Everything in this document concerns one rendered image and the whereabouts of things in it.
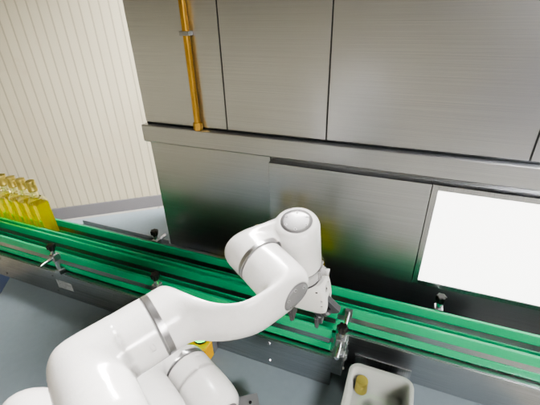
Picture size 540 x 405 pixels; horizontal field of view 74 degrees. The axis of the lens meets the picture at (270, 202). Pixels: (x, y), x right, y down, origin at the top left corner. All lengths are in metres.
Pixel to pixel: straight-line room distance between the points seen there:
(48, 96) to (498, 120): 3.18
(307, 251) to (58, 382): 0.35
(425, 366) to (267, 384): 0.46
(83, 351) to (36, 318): 1.16
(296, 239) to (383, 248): 0.64
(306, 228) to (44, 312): 1.28
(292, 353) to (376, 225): 0.45
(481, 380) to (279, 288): 0.83
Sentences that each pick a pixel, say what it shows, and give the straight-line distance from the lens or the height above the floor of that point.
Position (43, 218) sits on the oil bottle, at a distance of 1.73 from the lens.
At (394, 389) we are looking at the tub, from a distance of 1.18.
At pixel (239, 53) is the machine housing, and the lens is 1.09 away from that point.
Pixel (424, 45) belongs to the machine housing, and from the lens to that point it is 0.97.
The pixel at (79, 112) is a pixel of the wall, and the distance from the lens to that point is 3.49.
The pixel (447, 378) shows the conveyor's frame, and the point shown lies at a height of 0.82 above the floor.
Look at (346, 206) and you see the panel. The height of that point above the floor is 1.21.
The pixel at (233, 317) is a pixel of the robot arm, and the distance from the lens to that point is 0.47.
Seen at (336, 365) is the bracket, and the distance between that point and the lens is 1.12.
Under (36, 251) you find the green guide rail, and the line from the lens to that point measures 1.65.
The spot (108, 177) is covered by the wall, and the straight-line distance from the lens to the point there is 3.66.
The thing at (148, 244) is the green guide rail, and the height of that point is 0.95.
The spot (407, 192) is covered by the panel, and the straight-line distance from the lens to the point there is 1.05.
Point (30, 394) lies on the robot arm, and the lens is 0.59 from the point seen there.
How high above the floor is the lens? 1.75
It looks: 29 degrees down
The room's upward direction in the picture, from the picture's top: 2 degrees counter-clockwise
